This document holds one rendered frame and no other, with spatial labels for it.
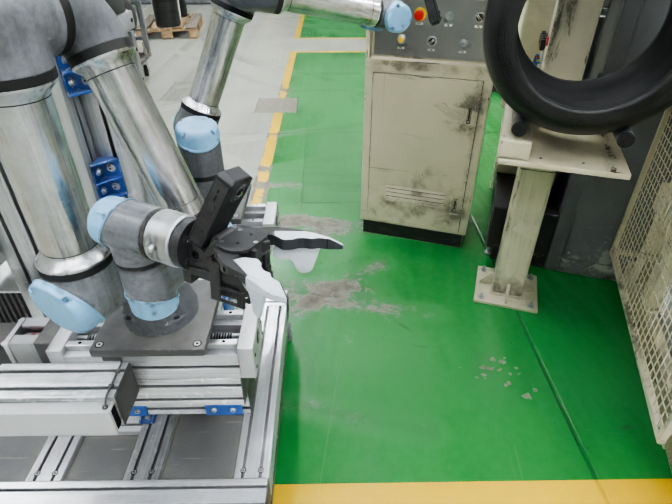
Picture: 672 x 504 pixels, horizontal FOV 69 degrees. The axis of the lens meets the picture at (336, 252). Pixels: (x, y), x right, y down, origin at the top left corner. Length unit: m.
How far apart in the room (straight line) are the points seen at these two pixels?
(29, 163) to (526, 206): 1.72
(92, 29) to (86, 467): 1.12
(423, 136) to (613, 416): 1.35
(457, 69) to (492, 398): 1.32
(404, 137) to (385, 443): 1.35
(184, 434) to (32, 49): 1.09
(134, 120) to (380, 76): 1.60
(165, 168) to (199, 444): 0.89
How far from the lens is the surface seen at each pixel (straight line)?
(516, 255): 2.18
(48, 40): 0.77
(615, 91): 1.79
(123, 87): 0.81
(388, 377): 1.87
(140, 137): 0.81
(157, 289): 0.78
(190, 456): 1.48
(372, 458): 1.67
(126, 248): 0.73
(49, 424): 1.15
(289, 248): 0.64
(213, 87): 1.48
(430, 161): 2.37
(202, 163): 1.38
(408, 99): 2.28
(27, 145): 0.78
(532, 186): 2.03
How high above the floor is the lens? 1.41
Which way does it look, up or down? 35 degrees down
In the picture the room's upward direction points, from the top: straight up
